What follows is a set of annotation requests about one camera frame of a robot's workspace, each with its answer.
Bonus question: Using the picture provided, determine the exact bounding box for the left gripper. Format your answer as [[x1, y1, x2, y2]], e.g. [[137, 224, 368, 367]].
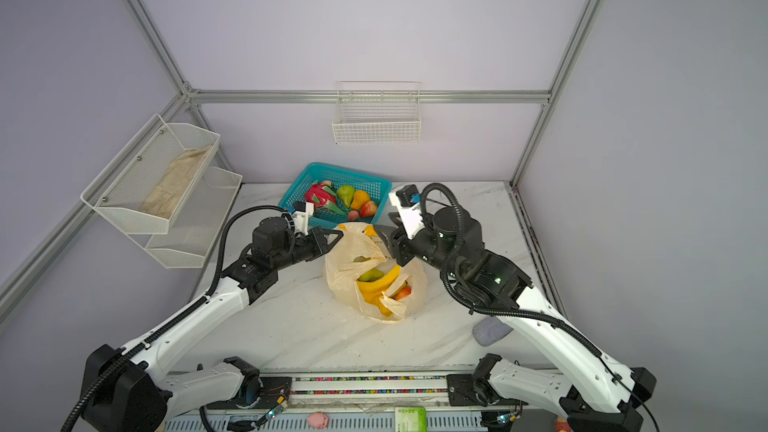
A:
[[273, 225, 343, 272]]

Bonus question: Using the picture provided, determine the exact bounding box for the beige plastic bag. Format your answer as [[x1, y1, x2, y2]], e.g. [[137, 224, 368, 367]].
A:
[[324, 222, 428, 324]]

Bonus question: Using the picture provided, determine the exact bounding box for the green pear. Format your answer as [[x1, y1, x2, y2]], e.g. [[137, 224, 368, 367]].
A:
[[358, 268, 386, 283], [336, 185, 356, 208]]

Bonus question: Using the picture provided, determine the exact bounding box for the yellow banana bunch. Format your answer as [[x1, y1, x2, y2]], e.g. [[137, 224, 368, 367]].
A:
[[357, 265, 403, 317]]

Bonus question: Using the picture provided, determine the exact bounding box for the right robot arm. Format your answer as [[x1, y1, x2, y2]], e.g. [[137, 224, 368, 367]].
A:
[[381, 183, 656, 431]]

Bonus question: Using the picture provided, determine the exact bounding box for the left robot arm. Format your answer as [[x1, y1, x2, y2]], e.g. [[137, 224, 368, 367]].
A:
[[62, 206, 343, 431]]

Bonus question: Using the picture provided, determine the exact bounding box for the red dragon fruit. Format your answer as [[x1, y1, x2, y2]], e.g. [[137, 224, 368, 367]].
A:
[[304, 183, 337, 208]]

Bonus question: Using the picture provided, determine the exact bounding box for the orange mango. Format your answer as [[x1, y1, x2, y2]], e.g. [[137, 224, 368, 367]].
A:
[[350, 190, 371, 210]]

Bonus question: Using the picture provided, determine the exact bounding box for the grey sponge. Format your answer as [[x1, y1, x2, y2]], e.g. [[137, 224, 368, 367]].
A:
[[472, 316, 513, 347]]

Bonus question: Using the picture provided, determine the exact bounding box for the white mesh lower shelf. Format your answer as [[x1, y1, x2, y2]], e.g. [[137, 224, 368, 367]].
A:
[[129, 166, 242, 269]]

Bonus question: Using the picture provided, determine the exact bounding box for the white mesh shelf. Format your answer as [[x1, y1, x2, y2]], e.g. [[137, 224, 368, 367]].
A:
[[129, 166, 242, 269], [80, 114, 220, 235]]

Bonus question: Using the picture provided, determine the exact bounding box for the beige cloth in shelf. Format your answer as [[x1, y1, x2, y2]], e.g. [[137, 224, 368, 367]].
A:
[[140, 146, 211, 219]]

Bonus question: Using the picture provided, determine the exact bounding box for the green box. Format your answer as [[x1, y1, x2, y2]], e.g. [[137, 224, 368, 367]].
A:
[[394, 407, 428, 432]]

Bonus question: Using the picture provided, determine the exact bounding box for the pink pig toy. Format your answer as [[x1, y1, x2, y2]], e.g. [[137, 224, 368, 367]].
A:
[[307, 412, 330, 430]]

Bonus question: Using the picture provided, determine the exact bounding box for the white mesh upper shelf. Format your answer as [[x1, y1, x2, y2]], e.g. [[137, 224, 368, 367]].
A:
[[80, 114, 220, 235]]

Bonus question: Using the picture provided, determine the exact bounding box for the white wire wall basket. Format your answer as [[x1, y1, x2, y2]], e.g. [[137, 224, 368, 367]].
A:
[[332, 81, 422, 146]]

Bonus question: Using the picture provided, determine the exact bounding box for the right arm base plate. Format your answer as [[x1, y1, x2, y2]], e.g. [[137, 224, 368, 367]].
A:
[[446, 374, 526, 407]]

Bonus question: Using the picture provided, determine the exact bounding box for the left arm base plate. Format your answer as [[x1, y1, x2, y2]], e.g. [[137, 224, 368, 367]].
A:
[[237, 376, 293, 410]]

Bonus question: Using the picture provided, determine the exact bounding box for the aluminium front rail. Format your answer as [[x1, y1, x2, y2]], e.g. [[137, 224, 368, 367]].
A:
[[107, 367, 625, 432]]

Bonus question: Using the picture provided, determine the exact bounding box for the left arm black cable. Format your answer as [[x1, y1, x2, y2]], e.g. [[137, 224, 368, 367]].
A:
[[59, 204, 295, 432]]

